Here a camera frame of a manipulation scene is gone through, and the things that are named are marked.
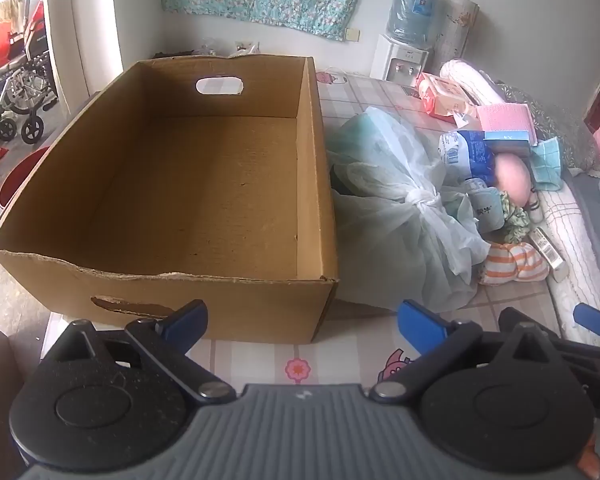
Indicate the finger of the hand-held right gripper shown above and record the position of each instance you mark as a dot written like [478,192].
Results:
[595,322]

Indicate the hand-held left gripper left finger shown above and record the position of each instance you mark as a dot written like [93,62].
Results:
[185,317]

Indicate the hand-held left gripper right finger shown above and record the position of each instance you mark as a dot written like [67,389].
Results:
[420,322]

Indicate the orange striped cloth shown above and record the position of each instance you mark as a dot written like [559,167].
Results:
[515,262]

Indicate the white yogurt cup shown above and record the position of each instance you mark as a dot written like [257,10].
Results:
[485,210]

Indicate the brown cardboard box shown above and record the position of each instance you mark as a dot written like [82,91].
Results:
[180,185]

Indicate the pink plush toy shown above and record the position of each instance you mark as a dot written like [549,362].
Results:
[512,177]

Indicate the teal checked cloth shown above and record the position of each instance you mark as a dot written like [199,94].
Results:
[547,162]

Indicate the blue and white packet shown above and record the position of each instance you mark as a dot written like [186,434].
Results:
[467,155]

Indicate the pink ribbed cloth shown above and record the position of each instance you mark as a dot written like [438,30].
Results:
[505,120]

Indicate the long narrow box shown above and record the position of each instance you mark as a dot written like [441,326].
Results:
[547,252]

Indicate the green patterned cloth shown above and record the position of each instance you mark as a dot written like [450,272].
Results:
[515,220]

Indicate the pale green plastic bag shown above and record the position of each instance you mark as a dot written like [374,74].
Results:
[390,160]

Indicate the green floral cushion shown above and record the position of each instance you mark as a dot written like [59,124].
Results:
[565,120]

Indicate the blue box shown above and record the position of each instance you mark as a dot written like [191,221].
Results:
[505,136]

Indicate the white paper slip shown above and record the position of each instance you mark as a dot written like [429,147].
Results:
[461,121]

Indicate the red bowl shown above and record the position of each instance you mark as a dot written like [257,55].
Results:
[17,180]

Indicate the orange wet wipes pack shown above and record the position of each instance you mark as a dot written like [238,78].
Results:
[442,97]

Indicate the checked printed tablecloth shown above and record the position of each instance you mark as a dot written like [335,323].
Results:
[380,95]

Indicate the clear plastic bags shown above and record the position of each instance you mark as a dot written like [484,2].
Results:
[242,51]

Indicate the wheelchair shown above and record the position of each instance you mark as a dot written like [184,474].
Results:
[20,90]

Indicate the patterned paper roll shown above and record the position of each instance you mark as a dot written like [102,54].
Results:
[455,30]

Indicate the blue water jug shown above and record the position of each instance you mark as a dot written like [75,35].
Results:
[410,15]

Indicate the hanging beige cloth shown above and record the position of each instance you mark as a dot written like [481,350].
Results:
[11,12]

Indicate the beige wall socket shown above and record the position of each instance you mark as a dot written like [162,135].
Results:
[353,34]

